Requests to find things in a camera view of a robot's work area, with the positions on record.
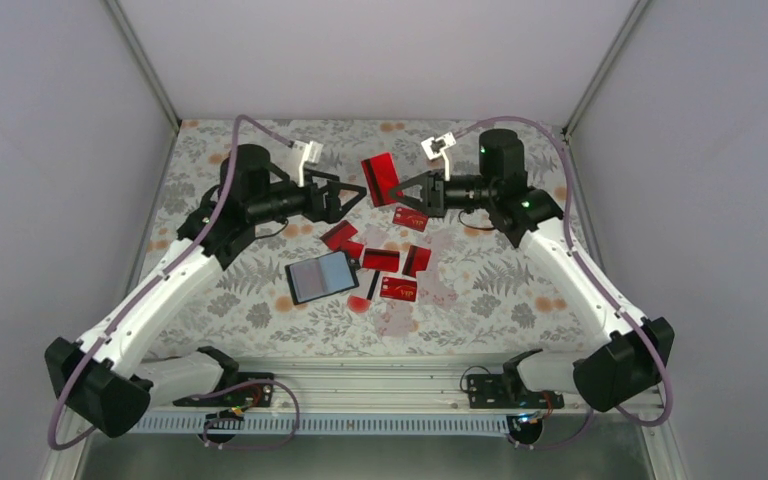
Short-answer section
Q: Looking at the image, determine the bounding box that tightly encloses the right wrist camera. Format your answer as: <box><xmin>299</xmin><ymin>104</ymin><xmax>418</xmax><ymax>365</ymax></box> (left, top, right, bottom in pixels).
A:
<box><xmin>420</xmin><ymin>128</ymin><xmax>528</xmax><ymax>184</ymax></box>

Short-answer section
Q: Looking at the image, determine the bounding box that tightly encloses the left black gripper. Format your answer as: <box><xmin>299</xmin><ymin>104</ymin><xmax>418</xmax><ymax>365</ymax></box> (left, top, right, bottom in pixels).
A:
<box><xmin>248</xmin><ymin>166</ymin><xmax>365</xmax><ymax>224</ymax></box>

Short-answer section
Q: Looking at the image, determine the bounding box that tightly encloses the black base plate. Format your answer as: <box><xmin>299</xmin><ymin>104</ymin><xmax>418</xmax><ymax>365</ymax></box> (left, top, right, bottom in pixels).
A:
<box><xmin>173</xmin><ymin>371</ymin><xmax>275</xmax><ymax>409</ymax></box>
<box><xmin>465</xmin><ymin>373</ymin><xmax>565</xmax><ymax>410</ymax></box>

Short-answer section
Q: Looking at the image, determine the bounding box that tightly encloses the red chip card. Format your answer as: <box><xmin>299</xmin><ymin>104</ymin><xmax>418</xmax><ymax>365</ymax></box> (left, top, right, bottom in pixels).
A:
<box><xmin>379</xmin><ymin>277</ymin><xmax>418</xmax><ymax>302</ymax></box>

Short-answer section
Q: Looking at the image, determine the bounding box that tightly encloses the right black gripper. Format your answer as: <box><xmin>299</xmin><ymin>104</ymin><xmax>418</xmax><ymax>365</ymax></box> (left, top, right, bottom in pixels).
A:
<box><xmin>388</xmin><ymin>168</ymin><xmax>497</xmax><ymax>217</ymax></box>

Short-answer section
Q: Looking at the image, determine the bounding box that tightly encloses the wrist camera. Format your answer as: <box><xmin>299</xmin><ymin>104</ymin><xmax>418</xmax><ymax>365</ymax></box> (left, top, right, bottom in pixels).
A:
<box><xmin>221</xmin><ymin>139</ymin><xmax>328</xmax><ymax>197</ymax></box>
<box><xmin>420</xmin><ymin>128</ymin><xmax>528</xmax><ymax>184</ymax></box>

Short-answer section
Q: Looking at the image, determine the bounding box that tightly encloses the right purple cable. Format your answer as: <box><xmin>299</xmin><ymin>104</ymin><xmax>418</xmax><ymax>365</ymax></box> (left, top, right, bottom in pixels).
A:
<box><xmin>453</xmin><ymin>116</ymin><xmax>675</xmax><ymax>452</ymax></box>

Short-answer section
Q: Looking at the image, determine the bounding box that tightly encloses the red VIP card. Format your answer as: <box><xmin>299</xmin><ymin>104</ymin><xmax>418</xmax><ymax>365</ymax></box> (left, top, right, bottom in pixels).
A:
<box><xmin>392</xmin><ymin>207</ymin><xmax>429</xmax><ymax>232</ymax></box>

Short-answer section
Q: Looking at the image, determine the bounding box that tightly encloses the white floral card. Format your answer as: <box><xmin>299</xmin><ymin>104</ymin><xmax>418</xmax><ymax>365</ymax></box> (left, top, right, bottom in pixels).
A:
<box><xmin>374</xmin><ymin>269</ymin><xmax>458</xmax><ymax>338</ymax></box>

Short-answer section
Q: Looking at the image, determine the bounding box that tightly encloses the purple cable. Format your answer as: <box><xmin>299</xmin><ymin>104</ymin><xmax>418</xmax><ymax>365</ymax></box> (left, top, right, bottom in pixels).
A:
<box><xmin>453</xmin><ymin>116</ymin><xmax>675</xmax><ymax>452</ymax></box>
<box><xmin>47</xmin><ymin>114</ymin><xmax>301</xmax><ymax>452</ymax></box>

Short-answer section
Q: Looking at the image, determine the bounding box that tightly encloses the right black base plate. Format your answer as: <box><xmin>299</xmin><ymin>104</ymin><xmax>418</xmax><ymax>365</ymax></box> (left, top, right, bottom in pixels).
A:
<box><xmin>465</xmin><ymin>373</ymin><xmax>565</xmax><ymax>410</ymax></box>

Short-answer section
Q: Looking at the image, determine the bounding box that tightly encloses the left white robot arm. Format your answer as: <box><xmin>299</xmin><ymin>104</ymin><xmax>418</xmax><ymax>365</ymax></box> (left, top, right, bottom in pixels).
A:
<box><xmin>44</xmin><ymin>167</ymin><xmax>366</xmax><ymax>449</ymax></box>

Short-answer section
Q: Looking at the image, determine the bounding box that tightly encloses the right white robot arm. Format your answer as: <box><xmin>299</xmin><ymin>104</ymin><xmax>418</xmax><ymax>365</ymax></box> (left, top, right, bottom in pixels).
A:
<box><xmin>389</xmin><ymin>171</ymin><xmax>675</xmax><ymax>417</ymax></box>

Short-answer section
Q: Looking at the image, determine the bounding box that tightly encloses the black leather card holder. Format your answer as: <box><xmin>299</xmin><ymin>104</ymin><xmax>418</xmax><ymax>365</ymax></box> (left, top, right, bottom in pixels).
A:
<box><xmin>285</xmin><ymin>251</ymin><xmax>359</xmax><ymax>305</ymax></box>

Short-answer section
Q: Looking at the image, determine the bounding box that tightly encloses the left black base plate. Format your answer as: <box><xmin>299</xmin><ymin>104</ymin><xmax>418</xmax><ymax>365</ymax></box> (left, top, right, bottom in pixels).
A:
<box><xmin>173</xmin><ymin>371</ymin><xmax>275</xmax><ymax>409</ymax></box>

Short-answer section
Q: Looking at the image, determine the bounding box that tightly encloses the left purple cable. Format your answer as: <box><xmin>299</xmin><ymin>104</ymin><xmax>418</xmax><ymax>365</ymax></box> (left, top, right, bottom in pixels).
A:
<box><xmin>47</xmin><ymin>114</ymin><xmax>301</xmax><ymax>452</ymax></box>

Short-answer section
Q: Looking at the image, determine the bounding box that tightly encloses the floral patterned table mat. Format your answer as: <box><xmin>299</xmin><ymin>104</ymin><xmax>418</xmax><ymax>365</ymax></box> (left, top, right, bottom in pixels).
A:
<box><xmin>143</xmin><ymin>119</ymin><xmax>588</xmax><ymax>360</ymax></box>

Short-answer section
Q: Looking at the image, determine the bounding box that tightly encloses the aluminium rail frame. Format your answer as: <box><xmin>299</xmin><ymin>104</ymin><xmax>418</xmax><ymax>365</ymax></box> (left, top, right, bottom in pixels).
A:
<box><xmin>69</xmin><ymin>357</ymin><xmax>664</xmax><ymax>415</ymax></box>

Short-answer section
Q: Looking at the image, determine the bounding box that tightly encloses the red card left pair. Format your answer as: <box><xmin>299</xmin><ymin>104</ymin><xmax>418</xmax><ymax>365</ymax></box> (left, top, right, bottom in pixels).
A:
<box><xmin>320</xmin><ymin>220</ymin><xmax>365</xmax><ymax>260</ymax></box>

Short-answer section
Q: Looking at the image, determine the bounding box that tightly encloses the white card red circle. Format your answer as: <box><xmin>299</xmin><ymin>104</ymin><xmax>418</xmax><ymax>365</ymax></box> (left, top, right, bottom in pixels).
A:
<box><xmin>347</xmin><ymin>270</ymin><xmax>381</xmax><ymax>314</ymax></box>

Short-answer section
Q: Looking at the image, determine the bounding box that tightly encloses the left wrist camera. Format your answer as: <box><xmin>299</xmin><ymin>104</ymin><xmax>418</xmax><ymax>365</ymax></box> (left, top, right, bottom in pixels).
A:
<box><xmin>221</xmin><ymin>139</ymin><xmax>328</xmax><ymax>197</ymax></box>

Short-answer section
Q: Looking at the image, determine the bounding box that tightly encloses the red card black stripe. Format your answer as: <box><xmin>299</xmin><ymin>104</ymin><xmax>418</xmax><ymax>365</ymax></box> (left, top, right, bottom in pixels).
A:
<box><xmin>361</xmin><ymin>248</ymin><xmax>400</xmax><ymax>273</ymax></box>

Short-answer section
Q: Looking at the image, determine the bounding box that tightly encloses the grey slotted cable duct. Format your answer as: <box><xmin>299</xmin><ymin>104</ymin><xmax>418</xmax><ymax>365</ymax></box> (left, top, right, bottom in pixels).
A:
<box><xmin>129</xmin><ymin>411</ymin><xmax>509</xmax><ymax>437</ymax></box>

